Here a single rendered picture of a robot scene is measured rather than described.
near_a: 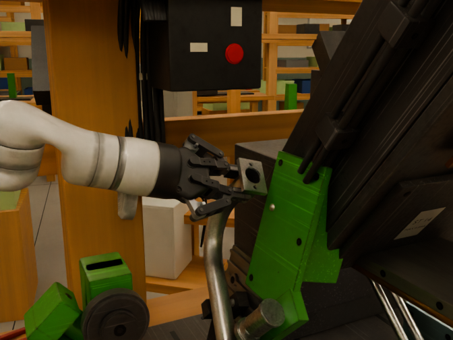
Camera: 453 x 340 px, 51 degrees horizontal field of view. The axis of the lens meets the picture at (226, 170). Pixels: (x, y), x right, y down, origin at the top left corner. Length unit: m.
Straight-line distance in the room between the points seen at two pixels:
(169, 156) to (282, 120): 0.54
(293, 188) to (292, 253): 0.09
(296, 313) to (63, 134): 0.36
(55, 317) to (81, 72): 0.43
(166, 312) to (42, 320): 0.51
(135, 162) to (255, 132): 0.53
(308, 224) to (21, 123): 0.36
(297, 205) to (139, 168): 0.21
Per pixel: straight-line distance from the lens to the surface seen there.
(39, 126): 0.57
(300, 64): 8.26
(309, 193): 0.63
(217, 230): 0.76
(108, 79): 0.87
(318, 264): 0.67
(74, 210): 0.90
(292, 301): 0.64
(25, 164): 0.59
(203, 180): 0.65
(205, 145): 0.70
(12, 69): 7.58
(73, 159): 0.59
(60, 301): 0.57
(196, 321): 0.98
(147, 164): 0.61
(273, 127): 1.11
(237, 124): 1.06
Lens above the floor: 1.42
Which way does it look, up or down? 14 degrees down
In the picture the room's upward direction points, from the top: straight up
